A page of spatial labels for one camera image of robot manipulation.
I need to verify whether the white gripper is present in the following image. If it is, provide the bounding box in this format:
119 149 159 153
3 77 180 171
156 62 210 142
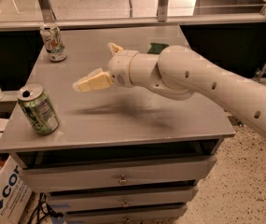
73 42 138 92

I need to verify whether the white 7up can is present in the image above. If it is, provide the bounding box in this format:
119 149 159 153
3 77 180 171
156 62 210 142
40 22 67 62

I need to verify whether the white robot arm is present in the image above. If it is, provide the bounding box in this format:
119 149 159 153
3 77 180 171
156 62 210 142
73 43 266 138

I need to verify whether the green and yellow sponge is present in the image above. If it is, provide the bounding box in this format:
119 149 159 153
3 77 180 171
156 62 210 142
147 43 169 54

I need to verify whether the green soda can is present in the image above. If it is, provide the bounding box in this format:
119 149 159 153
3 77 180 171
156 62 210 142
18 84 59 134

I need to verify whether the grey drawer cabinet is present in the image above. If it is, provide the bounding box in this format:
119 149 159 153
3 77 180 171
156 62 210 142
0 26 233 216

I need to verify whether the top grey drawer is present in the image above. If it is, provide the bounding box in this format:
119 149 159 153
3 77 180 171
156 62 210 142
20 156 217 193

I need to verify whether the grey drawer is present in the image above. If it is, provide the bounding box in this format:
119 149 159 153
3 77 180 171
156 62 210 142
64 204 187 224
20 156 217 193
48 186 198 212

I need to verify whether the middle grey drawer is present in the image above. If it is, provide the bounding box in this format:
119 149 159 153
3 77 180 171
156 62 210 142
48 186 198 212

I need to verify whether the grey side shelf beam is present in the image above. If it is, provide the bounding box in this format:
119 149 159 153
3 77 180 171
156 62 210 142
254 77 266 86

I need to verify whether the bottom grey drawer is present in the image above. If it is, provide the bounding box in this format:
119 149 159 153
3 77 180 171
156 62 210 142
64 204 187 224

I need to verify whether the white cardboard box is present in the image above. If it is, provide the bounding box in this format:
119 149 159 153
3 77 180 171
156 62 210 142
0 157 32 224

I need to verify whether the black cable bundle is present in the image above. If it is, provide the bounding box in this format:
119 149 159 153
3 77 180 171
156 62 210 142
27 192 64 224

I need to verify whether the metal frame rail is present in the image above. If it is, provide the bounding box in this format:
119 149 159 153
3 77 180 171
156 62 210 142
0 0 266 31

